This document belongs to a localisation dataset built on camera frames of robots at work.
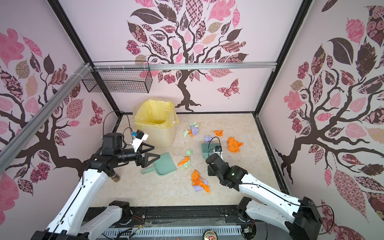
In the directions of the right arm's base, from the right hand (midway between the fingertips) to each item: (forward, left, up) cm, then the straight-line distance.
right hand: (211, 162), depth 80 cm
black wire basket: (+50, +48, +23) cm, 73 cm away
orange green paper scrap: (+6, +17, -10) cm, 20 cm away
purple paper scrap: (+22, 0, -8) cm, 23 cm away
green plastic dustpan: (+2, +29, -8) cm, 30 cm away
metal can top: (-32, +3, 0) cm, 32 cm away
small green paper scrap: (+13, +13, -11) cm, 22 cm away
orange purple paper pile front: (-8, +7, -10) cm, 15 cm away
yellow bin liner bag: (+33, +35, +7) cm, 49 cm away
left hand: (-1, +28, +12) cm, 30 cm away
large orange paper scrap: (+18, -17, -11) cm, 27 cm away
